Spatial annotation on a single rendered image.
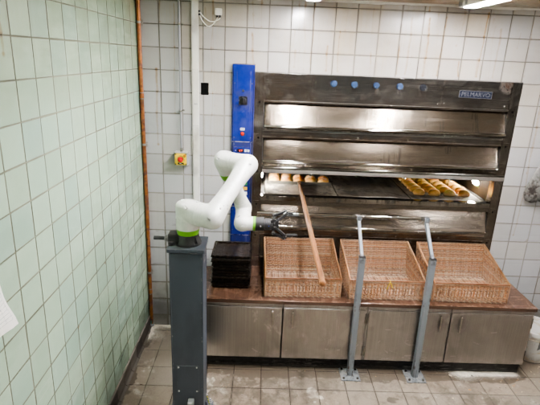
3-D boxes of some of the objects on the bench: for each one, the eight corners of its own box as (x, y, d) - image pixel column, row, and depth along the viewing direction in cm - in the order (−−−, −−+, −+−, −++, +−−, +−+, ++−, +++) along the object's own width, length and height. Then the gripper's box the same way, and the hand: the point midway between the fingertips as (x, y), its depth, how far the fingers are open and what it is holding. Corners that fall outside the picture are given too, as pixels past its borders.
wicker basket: (261, 267, 373) (263, 235, 365) (330, 268, 376) (333, 237, 367) (263, 297, 327) (263, 262, 318) (341, 299, 329) (345, 263, 321)
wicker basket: (411, 272, 376) (415, 240, 368) (479, 274, 377) (484, 243, 369) (431, 302, 330) (436, 267, 322) (509, 304, 331) (516, 269, 323)
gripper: (265, 203, 296) (298, 205, 296) (263, 239, 303) (296, 241, 304) (265, 207, 289) (299, 208, 289) (263, 243, 296) (296, 245, 296)
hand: (296, 225), depth 296 cm, fingers open, 13 cm apart
